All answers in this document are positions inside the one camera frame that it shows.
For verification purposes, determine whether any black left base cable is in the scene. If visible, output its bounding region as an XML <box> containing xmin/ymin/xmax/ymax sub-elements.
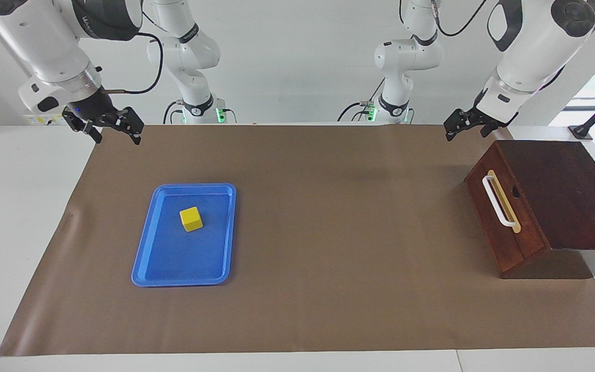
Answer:
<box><xmin>337</xmin><ymin>101</ymin><xmax>378</xmax><ymax>122</ymax></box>

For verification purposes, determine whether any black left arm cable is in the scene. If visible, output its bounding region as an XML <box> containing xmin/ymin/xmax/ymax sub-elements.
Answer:
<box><xmin>432</xmin><ymin>0</ymin><xmax>488</xmax><ymax>38</ymax></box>

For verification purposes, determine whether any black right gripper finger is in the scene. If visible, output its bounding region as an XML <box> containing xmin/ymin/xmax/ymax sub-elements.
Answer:
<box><xmin>62</xmin><ymin>110</ymin><xmax>103</xmax><ymax>144</ymax></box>
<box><xmin>116</xmin><ymin>107</ymin><xmax>145</xmax><ymax>146</ymax></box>

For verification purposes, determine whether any blue plastic tray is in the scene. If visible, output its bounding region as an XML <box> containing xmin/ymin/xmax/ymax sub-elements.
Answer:
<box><xmin>131</xmin><ymin>183</ymin><xmax>237</xmax><ymax>287</ymax></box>

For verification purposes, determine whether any dark wooden drawer cabinet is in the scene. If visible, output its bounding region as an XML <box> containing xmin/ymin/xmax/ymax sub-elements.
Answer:
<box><xmin>465</xmin><ymin>139</ymin><xmax>595</xmax><ymax>280</ymax></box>

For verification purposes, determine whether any yellow cube block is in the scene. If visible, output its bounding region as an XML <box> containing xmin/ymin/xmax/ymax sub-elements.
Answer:
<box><xmin>180</xmin><ymin>207</ymin><xmax>203</xmax><ymax>232</ymax></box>

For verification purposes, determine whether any black base cable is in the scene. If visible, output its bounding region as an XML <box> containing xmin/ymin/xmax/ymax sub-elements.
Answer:
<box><xmin>337</xmin><ymin>101</ymin><xmax>378</xmax><ymax>122</ymax></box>
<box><xmin>162</xmin><ymin>100</ymin><xmax>184</xmax><ymax>125</ymax></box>

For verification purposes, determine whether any brown table mat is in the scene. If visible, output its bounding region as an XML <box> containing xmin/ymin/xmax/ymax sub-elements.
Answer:
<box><xmin>0</xmin><ymin>124</ymin><xmax>595</xmax><ymax>357</ymax></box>

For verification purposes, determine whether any wooden drawer with white handle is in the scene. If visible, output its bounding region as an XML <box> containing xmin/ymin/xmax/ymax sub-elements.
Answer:
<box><xmin>466</xmin><ymin>147</ymin><xmax>548</xmax><ymax>273</ymax></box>

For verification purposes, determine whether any white wall socket box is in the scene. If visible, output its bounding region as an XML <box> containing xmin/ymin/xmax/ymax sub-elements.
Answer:
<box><xmin>23</xmin><ymin>111</ymin><xmax>66</xmax><ymax>126</ymax></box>

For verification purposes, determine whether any black right base cable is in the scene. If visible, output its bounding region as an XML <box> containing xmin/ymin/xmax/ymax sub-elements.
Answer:
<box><xmin>162</xmin><ymin>100</ymin><xmax>184</xmax><ymax>125</ymax></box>

